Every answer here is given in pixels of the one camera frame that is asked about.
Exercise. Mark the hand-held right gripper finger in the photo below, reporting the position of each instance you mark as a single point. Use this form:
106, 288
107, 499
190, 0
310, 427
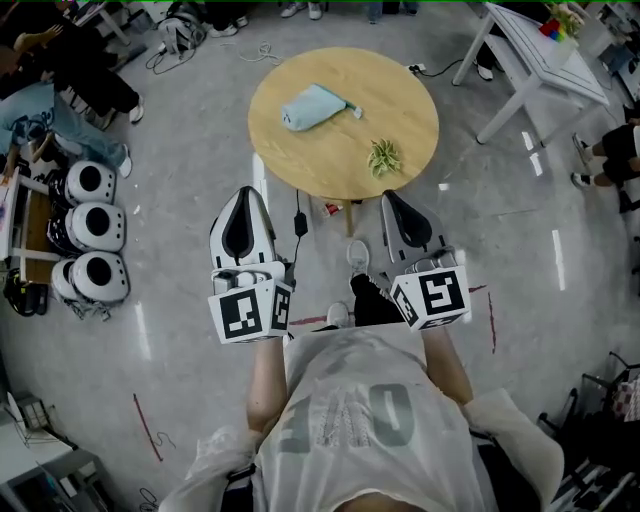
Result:
436, 235
391, 235

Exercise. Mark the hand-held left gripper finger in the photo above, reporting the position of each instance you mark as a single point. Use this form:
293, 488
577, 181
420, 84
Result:
217, 245
266, 240

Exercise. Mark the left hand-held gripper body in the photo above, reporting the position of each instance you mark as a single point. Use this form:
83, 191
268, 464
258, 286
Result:
245, 312

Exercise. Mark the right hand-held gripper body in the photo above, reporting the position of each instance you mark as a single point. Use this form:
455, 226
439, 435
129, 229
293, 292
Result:
440, 297

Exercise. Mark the light blue zipper pouch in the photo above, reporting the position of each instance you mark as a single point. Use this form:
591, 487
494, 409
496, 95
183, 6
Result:
312, 107

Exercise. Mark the person's right forearm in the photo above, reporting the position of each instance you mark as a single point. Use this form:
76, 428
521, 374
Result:
447, 365

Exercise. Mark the person's left forearm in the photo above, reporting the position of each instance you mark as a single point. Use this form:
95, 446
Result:
265, 380

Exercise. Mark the person's white shoe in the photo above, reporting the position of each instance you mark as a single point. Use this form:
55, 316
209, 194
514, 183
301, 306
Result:
358, 257
338, 315

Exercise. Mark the small red and white packet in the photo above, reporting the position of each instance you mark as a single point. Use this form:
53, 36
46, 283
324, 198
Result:
332, 210

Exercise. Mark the person's black trousers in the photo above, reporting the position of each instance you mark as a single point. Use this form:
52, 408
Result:
370, 302

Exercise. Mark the small green plant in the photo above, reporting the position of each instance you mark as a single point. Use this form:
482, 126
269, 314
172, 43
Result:
384, 157

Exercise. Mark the white round backpack device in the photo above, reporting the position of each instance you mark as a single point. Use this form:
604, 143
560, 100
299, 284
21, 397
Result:
90, 181
95, 226
97, 276

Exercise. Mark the person's white shirt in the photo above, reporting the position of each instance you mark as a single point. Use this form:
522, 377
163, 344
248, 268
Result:
370, 430

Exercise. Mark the round wooden table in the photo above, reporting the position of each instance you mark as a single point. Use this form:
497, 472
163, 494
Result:
350, 75

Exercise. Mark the wooden shelf rack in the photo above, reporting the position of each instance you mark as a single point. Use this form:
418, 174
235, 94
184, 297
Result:
27, 230

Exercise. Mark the black folding chair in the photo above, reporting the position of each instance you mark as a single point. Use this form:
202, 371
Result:
595, 415

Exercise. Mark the white rectangular table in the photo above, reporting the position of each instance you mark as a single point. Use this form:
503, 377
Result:
540, 70

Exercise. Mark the grey backpack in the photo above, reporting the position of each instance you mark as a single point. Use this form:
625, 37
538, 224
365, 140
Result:
182, 32

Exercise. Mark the colourful flower pot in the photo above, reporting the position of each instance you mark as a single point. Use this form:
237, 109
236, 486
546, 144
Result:
562, 22

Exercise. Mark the grey metal shelf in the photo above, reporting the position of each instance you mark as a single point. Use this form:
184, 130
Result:
40, 460

